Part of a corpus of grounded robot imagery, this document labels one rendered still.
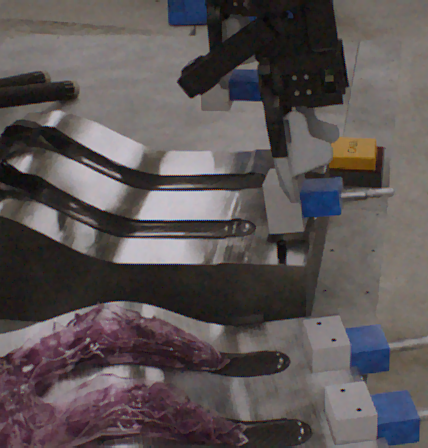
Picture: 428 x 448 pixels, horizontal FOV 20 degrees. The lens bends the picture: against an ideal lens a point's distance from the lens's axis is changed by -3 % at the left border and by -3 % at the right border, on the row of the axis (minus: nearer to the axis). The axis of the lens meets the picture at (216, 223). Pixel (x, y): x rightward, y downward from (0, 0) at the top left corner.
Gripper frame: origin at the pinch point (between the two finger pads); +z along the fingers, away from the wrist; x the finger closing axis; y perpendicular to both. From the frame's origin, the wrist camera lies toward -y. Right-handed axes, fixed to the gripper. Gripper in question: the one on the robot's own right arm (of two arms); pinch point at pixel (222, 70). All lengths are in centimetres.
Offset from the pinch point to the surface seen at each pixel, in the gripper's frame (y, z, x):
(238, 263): 7.4, 6.1, -36.0
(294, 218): 12.5, 3.2, -31.6
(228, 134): -2.0, 15.0, 12.6
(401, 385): 23, 95, 63
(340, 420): 20, 7, -60
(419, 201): 24, 95, 144
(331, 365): 18, 9, -49
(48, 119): -19.3, 1.4, -12.5
